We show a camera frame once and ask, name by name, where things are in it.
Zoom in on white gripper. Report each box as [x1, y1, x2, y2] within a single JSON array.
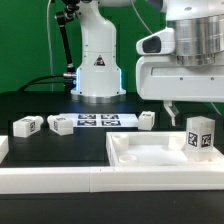
[[136, 54, 224, 126]]

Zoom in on white square table top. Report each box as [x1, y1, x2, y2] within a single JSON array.
[[106, 132, 224, 167]]

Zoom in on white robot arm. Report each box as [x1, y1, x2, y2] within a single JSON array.
[[63, 0, 224, 117]]

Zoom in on white marker sheet with tags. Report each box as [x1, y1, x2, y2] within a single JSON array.
[[63, 113, 138, 127]]

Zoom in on white U-shaped fence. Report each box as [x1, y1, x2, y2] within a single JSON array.
[[0, 134, 224, 195]]

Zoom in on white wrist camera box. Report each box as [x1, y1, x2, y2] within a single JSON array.
[[136, 27, 176, 56]]

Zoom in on thin white cable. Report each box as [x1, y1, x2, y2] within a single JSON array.
[[45, 0, 56, 92]]

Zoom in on black cable bundle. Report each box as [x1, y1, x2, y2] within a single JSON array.
[[17, 73, 77, 93]]

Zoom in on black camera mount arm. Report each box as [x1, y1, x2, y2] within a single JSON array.
[[55, 0, 80, 77]]

